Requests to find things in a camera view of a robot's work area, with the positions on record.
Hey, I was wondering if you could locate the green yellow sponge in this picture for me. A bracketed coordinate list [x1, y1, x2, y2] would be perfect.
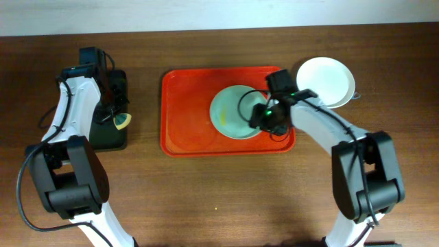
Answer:
[113, 113, 132, 130]

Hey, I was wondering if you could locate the light blue plate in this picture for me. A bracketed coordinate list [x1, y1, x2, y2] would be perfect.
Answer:
[209, 85, 267, 140]

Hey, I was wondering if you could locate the white plate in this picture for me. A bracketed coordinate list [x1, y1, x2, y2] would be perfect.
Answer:
[296, 57, 356, 108]

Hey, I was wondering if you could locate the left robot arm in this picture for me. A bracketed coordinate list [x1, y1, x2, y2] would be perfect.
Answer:
[16, 47, 137, 246]

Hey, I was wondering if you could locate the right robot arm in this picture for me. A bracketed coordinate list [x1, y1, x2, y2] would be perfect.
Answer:
[248, 69, 405, 246]

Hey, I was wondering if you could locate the black plastic tray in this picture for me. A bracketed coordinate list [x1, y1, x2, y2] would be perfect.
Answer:
[89, 70, 128, 152]

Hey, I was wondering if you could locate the red plastic tray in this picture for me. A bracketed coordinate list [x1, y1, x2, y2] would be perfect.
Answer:
[161, 66, 296, 157]

